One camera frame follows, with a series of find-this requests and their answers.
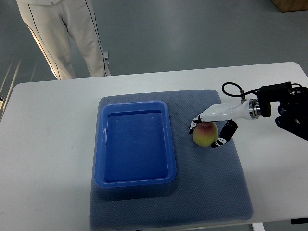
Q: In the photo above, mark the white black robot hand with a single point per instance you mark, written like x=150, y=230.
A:
x=224, y=115

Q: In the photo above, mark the yellow red peach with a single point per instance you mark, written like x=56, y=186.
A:
x=205, y=134

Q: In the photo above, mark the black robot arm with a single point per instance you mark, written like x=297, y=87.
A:
x=293, y=106

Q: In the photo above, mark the blue grey textured mat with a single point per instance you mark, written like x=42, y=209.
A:
x=209, y=186

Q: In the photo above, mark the blue plastic tray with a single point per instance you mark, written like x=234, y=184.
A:
x=134, y=145

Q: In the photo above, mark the white table leg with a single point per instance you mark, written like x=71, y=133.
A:
x=258, y=227

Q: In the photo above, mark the brown cardboard box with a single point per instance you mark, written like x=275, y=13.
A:
x=291, y=5

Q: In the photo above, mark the person in white trousers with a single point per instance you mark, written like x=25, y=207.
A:
x=54, y=24

